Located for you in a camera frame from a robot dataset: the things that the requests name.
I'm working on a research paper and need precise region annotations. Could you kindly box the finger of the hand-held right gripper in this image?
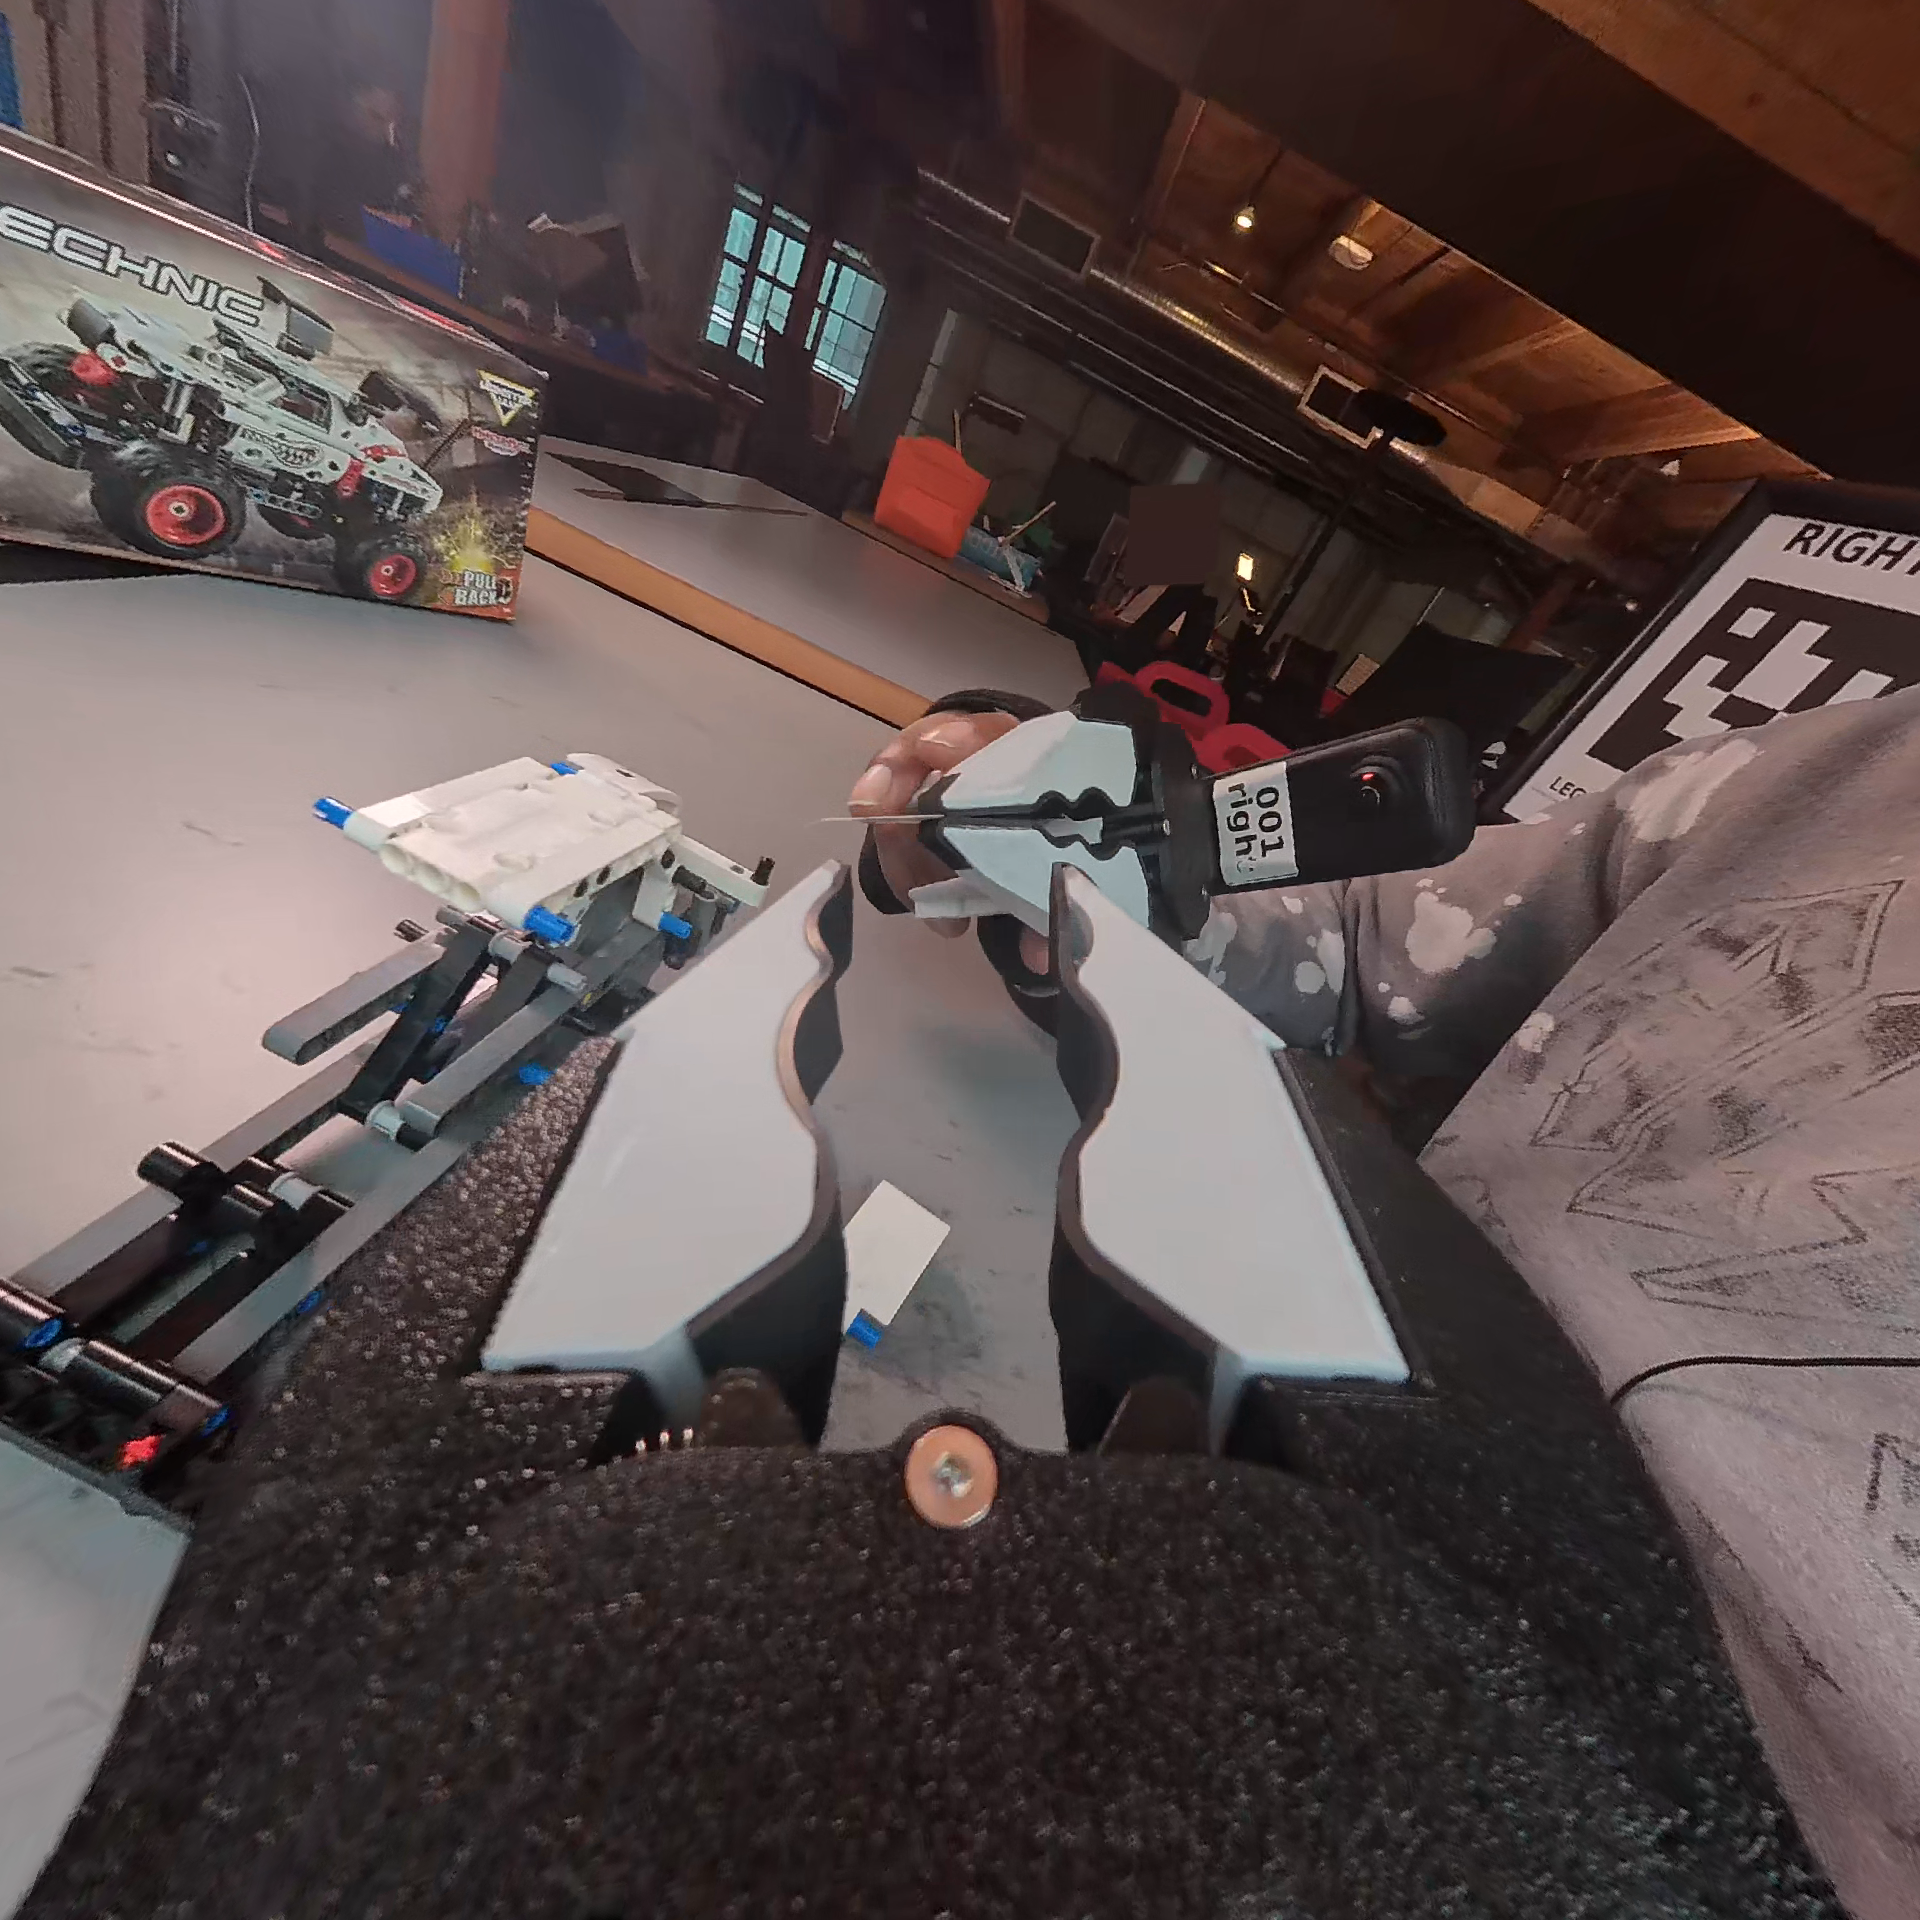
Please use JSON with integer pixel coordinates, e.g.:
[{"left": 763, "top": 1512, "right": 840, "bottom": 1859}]
[
  {"left": 942, "top": 712, "right": 1153, "bottom": 823},
  {"left": 918, "top": 825, "right": 1159, "bottom": 942}
]

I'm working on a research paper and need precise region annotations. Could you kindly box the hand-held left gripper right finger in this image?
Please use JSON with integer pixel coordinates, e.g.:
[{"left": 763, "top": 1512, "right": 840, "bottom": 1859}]
[{"left": 1051, "top": 868, "right": 1411, "bottom": 1450}]

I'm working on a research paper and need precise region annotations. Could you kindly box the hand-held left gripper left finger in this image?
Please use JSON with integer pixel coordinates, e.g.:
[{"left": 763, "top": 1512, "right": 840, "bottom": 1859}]
[{"left": 482, "top": 863, "right": 853, "bottom": 1450}]

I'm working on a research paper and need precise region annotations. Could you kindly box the white curved brick panel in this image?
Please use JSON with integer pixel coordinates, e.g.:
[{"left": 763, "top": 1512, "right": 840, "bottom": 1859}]
[{"left": 840, "top": 1182, "right": 952, "bottom": 1346}]

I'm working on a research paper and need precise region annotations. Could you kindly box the brick-built truck chassis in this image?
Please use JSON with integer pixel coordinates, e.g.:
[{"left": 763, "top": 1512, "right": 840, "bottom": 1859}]
[{"left": 0, "top": 750, "right": 778, "bottom": 1480}]

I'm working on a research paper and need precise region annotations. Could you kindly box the grey desk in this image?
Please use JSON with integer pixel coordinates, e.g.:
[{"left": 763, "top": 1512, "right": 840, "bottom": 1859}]
[{"left": 0, "top": 563, "right": 1351, "bottom": 1870}]

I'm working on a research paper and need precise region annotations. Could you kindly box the person's right hand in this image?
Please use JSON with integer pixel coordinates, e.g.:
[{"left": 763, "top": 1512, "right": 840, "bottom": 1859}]
[{"left": 847, "top": 709, "right": 1024, "bottom": 940}]

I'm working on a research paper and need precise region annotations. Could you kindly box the wood-edged table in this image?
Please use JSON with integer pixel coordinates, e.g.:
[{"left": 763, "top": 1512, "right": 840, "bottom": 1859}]
[{"left": 524, "top": 442, "right": 1087, "bottom": 731}]

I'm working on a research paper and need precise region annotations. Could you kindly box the orange bag black trim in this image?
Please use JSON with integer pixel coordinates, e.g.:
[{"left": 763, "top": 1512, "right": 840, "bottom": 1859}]
[{"left": 874, "top": 437, "right": 990, "bottom": 548}]

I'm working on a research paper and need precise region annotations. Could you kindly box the large black white marker poster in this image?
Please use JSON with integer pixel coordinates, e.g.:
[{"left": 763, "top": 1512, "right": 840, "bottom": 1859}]
[{"left": 1500, "top": 480, "right": 1920, "bottom": 825}]

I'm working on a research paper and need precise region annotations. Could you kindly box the grey bleached hoodie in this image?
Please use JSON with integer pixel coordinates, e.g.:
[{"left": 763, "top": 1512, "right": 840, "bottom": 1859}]
[{"left": 1417, "top": 840, "right": 1920, "bottom": 1879}]

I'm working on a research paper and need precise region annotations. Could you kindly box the paned window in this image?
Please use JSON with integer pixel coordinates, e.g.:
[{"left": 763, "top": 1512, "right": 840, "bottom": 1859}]
[{"left": 706, "top": 179, "right": 889, "bottom": 407}]

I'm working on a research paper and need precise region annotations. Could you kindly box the blue crate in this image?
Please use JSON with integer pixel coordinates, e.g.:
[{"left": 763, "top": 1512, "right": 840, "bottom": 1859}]
[{"left": 361, "top": 201, "right": 466, "bottom": 280}]

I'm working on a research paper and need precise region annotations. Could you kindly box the toy truck set box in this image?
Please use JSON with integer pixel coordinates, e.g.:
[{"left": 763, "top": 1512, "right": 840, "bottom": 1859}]
[{"left": 0, "top": 127, "right": 548, "bottom": 619}]

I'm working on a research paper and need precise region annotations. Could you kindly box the black microphone cable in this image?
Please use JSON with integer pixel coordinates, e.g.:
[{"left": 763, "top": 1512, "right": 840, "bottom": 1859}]
[{"left": 1613, "top": 1350, "right": 1920, "bottom": 1406}]

